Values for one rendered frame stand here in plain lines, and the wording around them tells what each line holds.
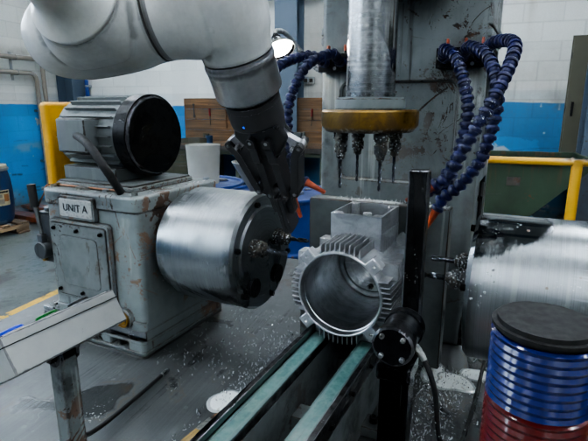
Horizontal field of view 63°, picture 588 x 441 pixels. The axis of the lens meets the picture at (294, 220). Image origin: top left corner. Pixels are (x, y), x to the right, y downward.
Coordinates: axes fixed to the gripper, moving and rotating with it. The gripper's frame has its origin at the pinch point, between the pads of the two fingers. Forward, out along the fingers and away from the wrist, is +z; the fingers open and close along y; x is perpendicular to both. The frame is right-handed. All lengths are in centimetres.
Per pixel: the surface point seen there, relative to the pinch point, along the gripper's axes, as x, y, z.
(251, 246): -4.9, 14.1, 15.4
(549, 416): 34, -37, -18
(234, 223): -4.9, 16.1, 9.5
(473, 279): -1.5, -28.2, 11.5
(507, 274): -2.8, -32.7, 10.6
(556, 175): -354, -54, 256
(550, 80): -490, -41, 232
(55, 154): -14, 71, 3
